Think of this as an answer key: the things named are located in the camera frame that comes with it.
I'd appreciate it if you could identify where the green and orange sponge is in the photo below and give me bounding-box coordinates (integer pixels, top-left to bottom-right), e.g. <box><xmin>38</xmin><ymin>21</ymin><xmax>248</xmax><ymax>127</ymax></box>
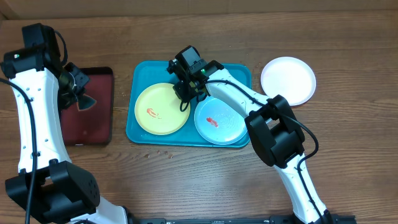
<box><xmin>77</xmin><ymin>94</ymin><xmax>96</xmax><ymax>111</ymax></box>

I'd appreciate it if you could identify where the yellow-green plate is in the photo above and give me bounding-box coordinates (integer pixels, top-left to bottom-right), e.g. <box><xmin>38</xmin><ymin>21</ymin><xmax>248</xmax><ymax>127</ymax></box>
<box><xmin>134</xmin><ymin>83</ymin><xmax>190</xmax><ymax>135</ymax></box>

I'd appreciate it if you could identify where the white plate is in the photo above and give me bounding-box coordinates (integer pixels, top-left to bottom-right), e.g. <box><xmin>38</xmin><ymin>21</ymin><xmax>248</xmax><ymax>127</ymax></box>
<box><xmin>261</xmin><ymin>57</ymin><xmax>317</xmax><ymax>106</ymax></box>

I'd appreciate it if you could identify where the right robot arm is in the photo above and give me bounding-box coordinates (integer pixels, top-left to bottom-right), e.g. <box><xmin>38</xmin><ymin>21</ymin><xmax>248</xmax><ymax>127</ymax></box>
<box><xmin>167</xmin><ymin>45</ymin><xmax>333</xmax><ymax>223</ymax></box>

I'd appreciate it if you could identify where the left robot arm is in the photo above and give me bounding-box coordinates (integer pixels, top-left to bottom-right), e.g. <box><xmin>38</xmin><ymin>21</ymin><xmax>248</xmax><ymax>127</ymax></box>
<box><xmin>1</xmin><ymin>23</ymin><xmax>134</xmax><ymax>223</ymax></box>

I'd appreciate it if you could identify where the teal plastic serving tray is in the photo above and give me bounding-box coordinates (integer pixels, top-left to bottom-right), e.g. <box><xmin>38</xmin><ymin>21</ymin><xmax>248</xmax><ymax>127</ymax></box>
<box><xmin>126</xmin><ymin>60</ymin><xmax>252</xmax><ymax>148</ymax></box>

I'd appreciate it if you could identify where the black red-lined water tray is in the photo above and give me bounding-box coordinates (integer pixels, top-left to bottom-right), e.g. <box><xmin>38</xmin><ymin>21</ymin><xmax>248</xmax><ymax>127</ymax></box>
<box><xmin>60</xmin><ymin>67</ymin><xmax>114</xmax><ymax>146</ymax></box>

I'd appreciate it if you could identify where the light blue plate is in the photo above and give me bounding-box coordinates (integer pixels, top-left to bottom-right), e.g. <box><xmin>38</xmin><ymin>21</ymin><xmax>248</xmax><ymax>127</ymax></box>
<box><xmin>193</xmin><ymin>96</ymin><xmax>249</xmax><ymax>148</ymax></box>

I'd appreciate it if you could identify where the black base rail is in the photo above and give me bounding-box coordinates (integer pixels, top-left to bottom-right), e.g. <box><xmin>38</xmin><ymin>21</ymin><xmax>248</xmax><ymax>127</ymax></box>
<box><xmin>124</xmin><ymin>214</ymin><xmax>357</xmax><ymax>224</ymax></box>

